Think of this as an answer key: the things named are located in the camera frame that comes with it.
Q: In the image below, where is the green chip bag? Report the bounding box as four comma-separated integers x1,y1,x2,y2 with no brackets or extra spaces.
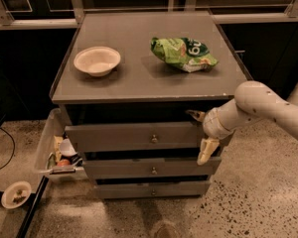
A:
150,38,218,72

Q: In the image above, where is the black cable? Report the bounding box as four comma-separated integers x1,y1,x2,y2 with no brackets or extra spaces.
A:
0,122,16,176

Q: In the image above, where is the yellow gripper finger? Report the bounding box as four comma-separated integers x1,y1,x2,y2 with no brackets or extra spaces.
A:
197,138,220,166
186,110,206,122

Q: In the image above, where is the clear plastic storage bin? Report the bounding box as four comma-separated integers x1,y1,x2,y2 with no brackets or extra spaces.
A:
33,108,87,182

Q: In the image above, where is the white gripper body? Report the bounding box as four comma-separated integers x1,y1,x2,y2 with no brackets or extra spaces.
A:
203,108,233,140

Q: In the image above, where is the small white cup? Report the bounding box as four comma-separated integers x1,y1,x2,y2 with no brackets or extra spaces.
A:
59,139,76,157

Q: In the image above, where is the white plate on floor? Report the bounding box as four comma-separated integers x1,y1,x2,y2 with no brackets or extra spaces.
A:
1,181,32,209

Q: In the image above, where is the grey drawer cabinet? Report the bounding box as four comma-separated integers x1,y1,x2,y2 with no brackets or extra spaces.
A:
50,12,251,186

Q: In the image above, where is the metal railing frame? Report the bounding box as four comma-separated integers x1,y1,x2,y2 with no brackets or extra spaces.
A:
0,0,298,30

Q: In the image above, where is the grey drawer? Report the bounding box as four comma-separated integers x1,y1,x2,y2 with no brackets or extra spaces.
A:
65,121,207,152
83,157,222,179
94,180,211,199

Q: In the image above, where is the grey middle drawer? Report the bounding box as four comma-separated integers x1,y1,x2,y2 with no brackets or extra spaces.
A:
83,157,222,179

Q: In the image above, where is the grey top drawer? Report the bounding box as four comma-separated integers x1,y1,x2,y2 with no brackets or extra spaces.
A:
65,121,207,152

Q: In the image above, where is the black floor bar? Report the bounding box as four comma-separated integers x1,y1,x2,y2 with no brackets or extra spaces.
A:
16,177,49,238

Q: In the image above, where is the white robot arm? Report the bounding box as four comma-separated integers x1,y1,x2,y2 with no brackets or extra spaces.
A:
186,80,298,166

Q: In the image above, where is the grey bottom drawer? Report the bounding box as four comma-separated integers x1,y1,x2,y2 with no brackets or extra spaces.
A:
94,180,211,199

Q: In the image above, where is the white bowl on cabinet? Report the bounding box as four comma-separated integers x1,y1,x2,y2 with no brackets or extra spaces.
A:
74,47,121,77

